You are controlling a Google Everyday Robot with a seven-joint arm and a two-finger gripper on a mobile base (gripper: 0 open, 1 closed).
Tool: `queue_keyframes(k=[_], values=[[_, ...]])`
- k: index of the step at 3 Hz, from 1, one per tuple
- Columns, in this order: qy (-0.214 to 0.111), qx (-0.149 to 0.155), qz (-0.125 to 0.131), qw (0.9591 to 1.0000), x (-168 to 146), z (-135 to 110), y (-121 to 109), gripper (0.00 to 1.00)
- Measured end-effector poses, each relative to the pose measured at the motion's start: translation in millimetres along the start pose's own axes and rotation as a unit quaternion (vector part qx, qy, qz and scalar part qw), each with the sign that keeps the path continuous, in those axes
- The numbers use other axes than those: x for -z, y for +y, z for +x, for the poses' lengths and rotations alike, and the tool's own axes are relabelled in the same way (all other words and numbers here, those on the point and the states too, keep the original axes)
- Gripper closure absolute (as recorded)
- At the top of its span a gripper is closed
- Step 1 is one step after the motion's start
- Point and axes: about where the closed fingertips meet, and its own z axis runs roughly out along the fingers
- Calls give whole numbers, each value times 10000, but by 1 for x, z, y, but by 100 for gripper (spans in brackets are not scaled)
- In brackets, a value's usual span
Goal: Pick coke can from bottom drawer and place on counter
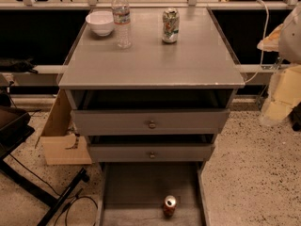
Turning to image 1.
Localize clear plastic water bottle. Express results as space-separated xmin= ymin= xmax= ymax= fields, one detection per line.
xmin=111 ymin=0 xmax=132 ymax=48

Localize red coke can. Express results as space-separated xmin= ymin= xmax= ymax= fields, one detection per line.
xmin=163 ymin=195 xmax=177 ymax=218

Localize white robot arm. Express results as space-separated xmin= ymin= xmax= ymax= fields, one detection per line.
xmin=278 ymin=5 xmax=301 ymax=64

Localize grey middle drawer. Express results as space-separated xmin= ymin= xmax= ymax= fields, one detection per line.
xmin=88 ymin=135 xmax=214 ymax=162

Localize black cloth bundle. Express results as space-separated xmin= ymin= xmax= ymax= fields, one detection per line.
xmin=0 ymin=57 xmax=38 ymax=73

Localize white hanging cable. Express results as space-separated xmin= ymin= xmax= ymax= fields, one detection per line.
xmin=244 ymin=0 xmax=271 ymax=85

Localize grey drawer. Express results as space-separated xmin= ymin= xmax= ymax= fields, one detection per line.
xmin=68 ymin=89 xmax=233 ymax=136
xmin=96 ymin=162 xmax=209 ymax=226
xmin=88 ymin=135 xmax=214 ymax=162

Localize green white soda can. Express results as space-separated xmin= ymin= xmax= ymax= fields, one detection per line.
xmin=162 ymin=8 xmax=180 ymax=43

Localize white ceramic bowl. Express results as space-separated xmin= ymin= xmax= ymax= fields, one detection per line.
xmin=86 ymin=11 xmax=115 ymax=37

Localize cardboard box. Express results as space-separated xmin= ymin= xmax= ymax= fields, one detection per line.
xmin=40 ymin=90 xmax=92 ymax=165

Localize grey top drawer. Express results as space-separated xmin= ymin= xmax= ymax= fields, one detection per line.
xmin=68 ymin=89 xmax=233 ymax=136

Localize black stand frame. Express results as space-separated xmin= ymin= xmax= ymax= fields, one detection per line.
xmin=0 ymin=105 xmax=90 ymax=226

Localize black floor cable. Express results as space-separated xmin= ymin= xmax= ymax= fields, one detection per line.
xmin=8 ymin=153 xmax=99 ymax=226

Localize grey drawer cabinet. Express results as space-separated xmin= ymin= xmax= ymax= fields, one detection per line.
xmin=56 ymin=6 xmax=246 ymax=226

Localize grey bottom drawer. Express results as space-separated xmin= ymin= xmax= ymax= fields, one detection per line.
xmin=96 ymin=162 xmax=209 ymax=226

